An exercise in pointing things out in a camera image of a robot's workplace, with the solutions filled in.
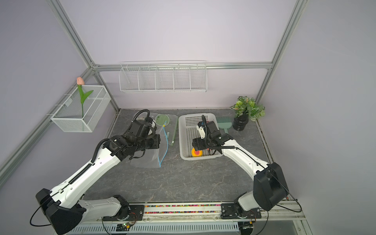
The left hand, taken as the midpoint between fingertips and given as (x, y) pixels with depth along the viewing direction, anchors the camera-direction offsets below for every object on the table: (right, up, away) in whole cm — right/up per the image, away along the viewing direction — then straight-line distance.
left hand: (160, 141), depth 74 cm
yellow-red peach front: (+19, -10, +15) cm, 26 cm away
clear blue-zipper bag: (-7, -12, +11) cm, 17 cm away
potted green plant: (+48, +18, +13) cm, 53 cm away
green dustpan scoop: (+41, +9, +38) cm, 56 cm away
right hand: (+20, -2, +11) cm, 23 cm away
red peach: (+24, -3, -8) cm, 26 cm away
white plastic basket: (+12, +8, +34) cm, 37 cm away
